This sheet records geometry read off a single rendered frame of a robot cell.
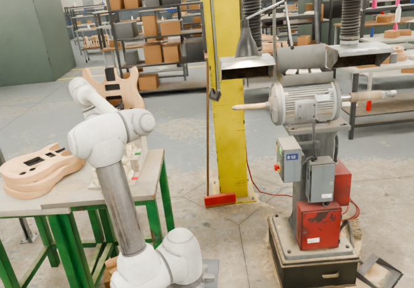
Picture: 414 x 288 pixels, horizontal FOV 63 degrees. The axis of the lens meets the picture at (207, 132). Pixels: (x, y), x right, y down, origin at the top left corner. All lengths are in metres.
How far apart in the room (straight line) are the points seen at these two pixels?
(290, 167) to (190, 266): 0.73
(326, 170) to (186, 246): 1.00
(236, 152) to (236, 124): 0.29
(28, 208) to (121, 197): 0.90
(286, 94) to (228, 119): 1.12
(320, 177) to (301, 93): 0.51
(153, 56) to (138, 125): 5.58
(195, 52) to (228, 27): 3.88
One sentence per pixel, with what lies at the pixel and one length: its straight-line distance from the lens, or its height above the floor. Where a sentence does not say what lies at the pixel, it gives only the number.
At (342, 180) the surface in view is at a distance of 2.30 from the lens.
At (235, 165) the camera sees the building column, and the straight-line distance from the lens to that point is 3.20.
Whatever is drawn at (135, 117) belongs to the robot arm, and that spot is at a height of 1.51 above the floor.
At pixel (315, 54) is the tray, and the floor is 1.51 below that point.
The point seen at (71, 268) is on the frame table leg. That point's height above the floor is 0.47.
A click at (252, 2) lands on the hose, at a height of 1.83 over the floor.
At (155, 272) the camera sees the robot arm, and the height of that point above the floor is 0.91.
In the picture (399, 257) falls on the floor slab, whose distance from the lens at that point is 2.99.
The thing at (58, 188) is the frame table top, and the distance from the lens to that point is 2.18.
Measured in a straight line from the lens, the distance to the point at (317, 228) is 2.30.
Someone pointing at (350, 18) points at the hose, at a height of 1.70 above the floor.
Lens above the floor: 1.92
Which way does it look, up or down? 23 degrees down
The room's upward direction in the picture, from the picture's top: 5 degrees counter-clockwise
